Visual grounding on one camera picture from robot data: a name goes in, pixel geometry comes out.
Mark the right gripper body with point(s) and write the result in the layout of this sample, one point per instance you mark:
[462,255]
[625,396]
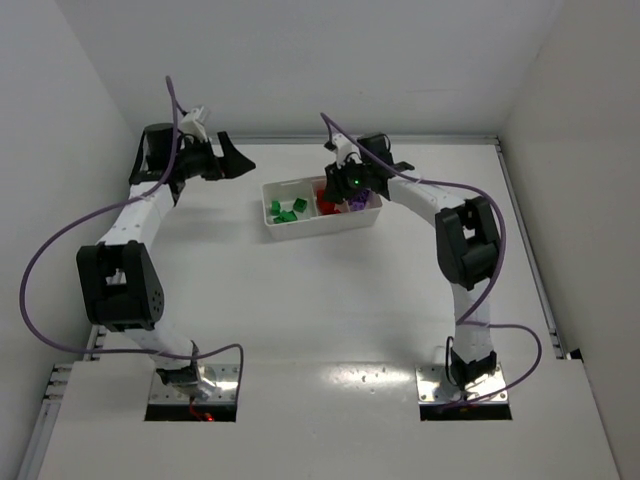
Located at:
[343,182]

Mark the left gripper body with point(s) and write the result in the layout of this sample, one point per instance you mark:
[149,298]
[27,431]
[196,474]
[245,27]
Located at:
[218,161]

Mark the purple lego brick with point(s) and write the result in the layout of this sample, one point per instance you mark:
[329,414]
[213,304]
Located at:
[360,201]

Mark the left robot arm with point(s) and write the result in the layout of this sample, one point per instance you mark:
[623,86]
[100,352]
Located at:
[121,289]

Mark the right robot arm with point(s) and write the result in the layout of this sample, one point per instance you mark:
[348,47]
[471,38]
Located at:
[468,244]

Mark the white divided container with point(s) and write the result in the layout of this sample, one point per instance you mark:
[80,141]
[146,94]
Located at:
[311,223]

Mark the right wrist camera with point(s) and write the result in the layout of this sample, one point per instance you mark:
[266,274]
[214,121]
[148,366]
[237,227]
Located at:
[341,147]

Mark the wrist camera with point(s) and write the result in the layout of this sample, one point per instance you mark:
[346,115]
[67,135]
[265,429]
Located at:
[341,147]
[193,123]

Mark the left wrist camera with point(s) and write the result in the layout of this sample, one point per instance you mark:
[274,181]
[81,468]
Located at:
[193,123]

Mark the left base plate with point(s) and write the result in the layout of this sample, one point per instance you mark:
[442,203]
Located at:
[215,384]

